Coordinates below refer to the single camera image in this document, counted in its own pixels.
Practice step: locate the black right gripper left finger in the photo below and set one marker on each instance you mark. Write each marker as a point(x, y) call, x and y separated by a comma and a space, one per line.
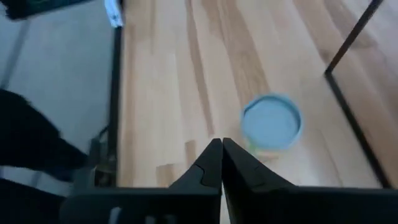
point(199, 193)

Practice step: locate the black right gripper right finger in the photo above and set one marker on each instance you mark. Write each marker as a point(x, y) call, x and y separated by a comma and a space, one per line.
point(255, 193)

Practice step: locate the white and red tomato can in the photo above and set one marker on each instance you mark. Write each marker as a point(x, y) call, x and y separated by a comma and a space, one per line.
point(270, 123)

